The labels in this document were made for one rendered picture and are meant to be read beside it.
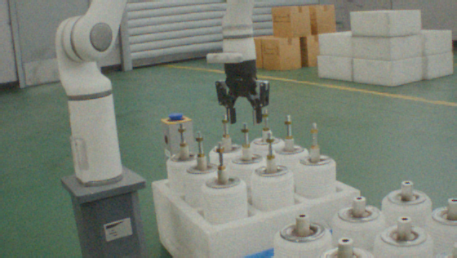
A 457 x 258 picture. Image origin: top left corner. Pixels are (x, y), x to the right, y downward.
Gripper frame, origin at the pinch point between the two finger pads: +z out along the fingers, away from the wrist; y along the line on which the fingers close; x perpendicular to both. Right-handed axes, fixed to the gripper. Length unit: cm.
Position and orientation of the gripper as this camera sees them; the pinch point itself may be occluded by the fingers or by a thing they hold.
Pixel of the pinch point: (244, 118)
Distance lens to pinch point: 123.7
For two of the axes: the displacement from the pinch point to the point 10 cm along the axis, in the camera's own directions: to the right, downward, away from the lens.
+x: -5.7, 2.3, -7.9
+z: 0.8, 9.7, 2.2
